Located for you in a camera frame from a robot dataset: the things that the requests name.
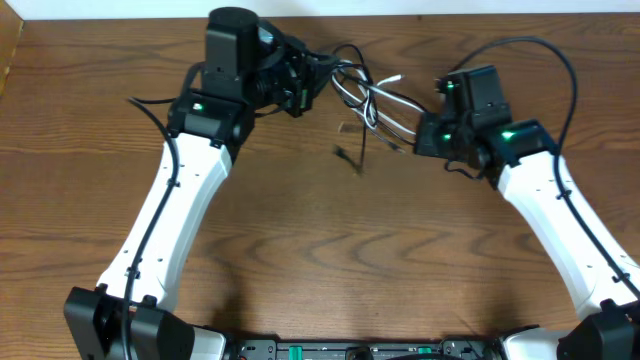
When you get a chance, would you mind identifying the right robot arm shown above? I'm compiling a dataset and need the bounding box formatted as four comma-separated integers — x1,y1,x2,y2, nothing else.
414,65,639,359

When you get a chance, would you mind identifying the black usb cable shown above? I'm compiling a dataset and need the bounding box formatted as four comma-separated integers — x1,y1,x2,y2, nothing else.
329,43,429,176

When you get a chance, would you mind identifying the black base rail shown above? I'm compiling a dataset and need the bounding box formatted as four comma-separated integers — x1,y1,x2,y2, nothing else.
224,337,506,360

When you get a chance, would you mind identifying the white usb cable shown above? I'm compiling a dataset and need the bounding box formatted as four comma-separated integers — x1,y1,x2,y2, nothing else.
330,59,426,146

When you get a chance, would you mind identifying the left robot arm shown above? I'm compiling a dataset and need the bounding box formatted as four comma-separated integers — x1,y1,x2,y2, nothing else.
63,7,339,359

